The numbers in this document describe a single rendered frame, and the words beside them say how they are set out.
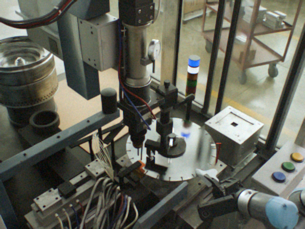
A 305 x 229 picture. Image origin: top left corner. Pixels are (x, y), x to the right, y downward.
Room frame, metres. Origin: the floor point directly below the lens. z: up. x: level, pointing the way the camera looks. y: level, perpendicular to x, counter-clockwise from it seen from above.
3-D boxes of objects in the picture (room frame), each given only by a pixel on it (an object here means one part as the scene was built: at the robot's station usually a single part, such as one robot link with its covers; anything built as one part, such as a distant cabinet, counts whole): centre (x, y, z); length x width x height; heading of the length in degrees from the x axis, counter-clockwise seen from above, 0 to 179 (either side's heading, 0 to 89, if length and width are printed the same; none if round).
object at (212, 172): (0.72, -0.20, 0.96); 0.09 x 0.06 x 0.03; 34
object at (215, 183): (0.67, -0.20, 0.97); 0.09 x 0.02 x 0.05; 34
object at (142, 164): (0.72, 0.06, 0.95); 0.10 x 0.03 x 0.07; 135
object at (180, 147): (0.86, -0.07, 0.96); 0.11 x 0.11 x 0.03
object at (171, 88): (0.79, -0.04, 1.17); 0.06 x 0.05 x 0.20; 126
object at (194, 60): (1.15, -0.16, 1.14); 0.05 x 0.04 x 0.03; 45
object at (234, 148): (1.06, -0.35, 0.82); 0.18 x 0.18 x 0.15; 45
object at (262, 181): (0.83, -0.50, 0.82); 0.28 x 0.11 x 0.15; 135
